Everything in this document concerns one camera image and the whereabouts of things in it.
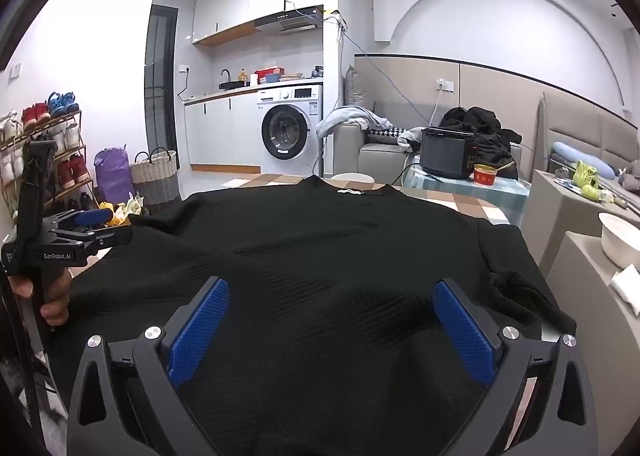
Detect range hood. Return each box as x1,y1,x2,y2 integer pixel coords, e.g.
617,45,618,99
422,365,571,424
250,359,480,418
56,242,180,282
255,6,324,36

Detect white washing machine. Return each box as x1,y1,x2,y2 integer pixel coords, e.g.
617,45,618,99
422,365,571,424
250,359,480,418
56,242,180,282
256,85,325,173

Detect red noodle cup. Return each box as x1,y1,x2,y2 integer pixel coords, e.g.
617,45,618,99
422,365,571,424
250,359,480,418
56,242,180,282
472,163,502,186

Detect purple plastic bag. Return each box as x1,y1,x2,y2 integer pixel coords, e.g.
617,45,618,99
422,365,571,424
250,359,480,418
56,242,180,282
94,146,134,205

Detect checkered tablecloth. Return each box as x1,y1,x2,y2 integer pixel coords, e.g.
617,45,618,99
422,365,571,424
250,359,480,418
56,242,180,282
235,172,523,228

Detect white tissue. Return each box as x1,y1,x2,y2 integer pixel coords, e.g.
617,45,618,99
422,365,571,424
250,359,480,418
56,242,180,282
611,263,640,316

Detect tall grey cabinet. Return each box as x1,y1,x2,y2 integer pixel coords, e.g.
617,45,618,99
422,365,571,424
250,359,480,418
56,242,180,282
521,169,627,278

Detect woven laundry basket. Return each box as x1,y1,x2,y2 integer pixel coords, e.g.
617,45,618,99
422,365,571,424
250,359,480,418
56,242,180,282
130,147,181,210

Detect grey sofa cushion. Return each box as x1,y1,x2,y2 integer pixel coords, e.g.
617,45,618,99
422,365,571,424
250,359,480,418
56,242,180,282
345,65,371,108

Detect side table with blue cloth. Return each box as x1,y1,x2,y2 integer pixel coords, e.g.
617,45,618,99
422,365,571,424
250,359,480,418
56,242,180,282
402,163,531,228

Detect white bowl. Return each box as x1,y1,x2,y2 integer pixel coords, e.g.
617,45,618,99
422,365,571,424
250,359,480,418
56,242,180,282
599,213,640,270

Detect yellow toys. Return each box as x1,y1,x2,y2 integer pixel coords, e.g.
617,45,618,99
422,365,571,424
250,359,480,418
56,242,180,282
107,193,146,227

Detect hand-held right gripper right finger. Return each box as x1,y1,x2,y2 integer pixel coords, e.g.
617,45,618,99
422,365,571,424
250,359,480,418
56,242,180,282
432,277,598,456

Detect padded beige headboard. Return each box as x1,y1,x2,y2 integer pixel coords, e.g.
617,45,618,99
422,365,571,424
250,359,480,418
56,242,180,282
537,91,640,187

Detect low grey cabinet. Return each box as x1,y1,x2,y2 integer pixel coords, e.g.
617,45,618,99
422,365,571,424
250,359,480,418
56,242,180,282
545,231,640,439

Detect person's left hand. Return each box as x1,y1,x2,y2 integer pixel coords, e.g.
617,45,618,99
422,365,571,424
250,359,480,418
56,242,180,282
11,269,72,328

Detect grey sofa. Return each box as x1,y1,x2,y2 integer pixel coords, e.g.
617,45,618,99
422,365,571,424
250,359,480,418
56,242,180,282
331,101,531,182

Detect pile of black clothes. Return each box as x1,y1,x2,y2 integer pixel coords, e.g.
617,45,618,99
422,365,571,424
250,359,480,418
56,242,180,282
439,106,524,181

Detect dark glass door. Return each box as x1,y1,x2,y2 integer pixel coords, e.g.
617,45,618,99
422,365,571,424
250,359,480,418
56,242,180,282
144,5,180,168

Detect black knit sweater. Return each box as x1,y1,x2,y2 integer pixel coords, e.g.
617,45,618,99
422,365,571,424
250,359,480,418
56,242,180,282
50,175,578,456

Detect blue pillow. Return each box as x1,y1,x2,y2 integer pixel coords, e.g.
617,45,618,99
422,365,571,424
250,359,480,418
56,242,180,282
551,141,619,181

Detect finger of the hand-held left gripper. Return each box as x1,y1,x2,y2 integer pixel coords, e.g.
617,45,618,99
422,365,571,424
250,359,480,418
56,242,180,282
51,225,135,258
42,207,114,232

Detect shoe rack with shoes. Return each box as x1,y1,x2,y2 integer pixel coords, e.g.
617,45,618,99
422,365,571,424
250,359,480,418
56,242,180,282
0,91,94,218

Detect houndstooth cushion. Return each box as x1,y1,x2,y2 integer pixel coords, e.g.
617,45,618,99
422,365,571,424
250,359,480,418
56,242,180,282
367,126,414,142

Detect white kitchen base cabinet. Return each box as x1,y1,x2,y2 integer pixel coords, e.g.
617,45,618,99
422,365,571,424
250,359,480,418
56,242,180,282
184,86,261,175

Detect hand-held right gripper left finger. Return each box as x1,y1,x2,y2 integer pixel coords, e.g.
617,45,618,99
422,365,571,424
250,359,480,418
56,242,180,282
67,276,231,456

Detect green toy figure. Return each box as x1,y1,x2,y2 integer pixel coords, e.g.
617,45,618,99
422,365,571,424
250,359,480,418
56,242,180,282
572,159,602,202

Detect black rice cooker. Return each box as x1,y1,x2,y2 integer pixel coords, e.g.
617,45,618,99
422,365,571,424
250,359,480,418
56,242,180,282
420,127,478,181

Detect black cable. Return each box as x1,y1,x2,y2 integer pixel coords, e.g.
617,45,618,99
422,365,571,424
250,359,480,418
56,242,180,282
0,276,43,456

